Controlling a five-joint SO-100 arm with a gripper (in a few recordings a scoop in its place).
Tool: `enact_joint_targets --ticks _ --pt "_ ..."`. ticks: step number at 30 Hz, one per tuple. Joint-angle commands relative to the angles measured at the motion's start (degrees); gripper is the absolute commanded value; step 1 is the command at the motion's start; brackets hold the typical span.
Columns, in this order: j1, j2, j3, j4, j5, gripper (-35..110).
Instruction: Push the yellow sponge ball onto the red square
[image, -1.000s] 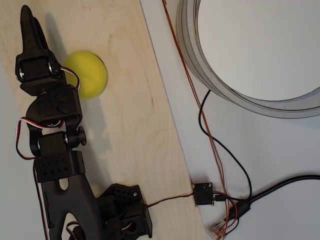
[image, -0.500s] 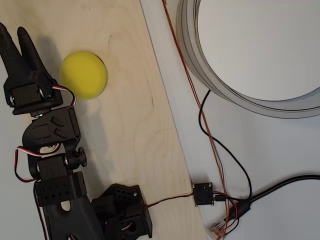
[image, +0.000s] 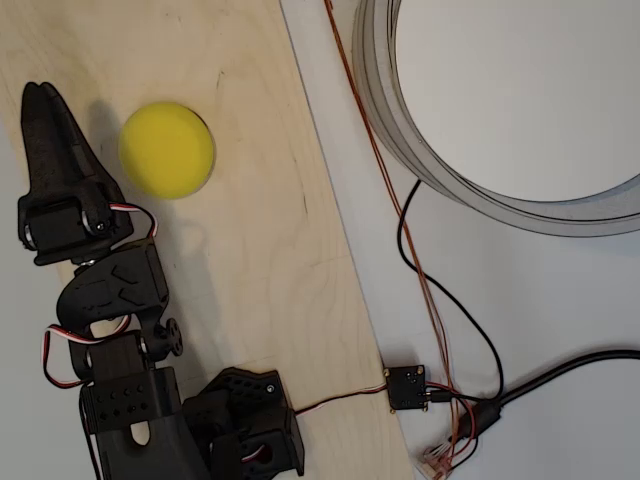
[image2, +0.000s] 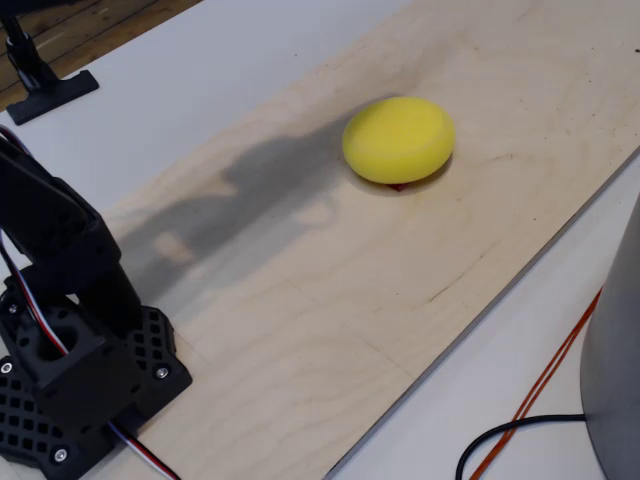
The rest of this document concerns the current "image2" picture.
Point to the yellow foam puck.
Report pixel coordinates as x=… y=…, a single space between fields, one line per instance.
x=397 y=140

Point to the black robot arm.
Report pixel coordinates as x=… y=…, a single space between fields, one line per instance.
x=60 y=225

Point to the black lattice robot base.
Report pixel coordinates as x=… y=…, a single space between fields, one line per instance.
x=155 y=345

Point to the plywood board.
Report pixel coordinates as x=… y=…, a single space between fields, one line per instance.
x=325 y=300

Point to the grey conical lamp shade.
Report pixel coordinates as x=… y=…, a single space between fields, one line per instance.
x=615 y=350

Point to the black camera stand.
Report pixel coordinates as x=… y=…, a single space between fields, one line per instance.
x=47 y=95

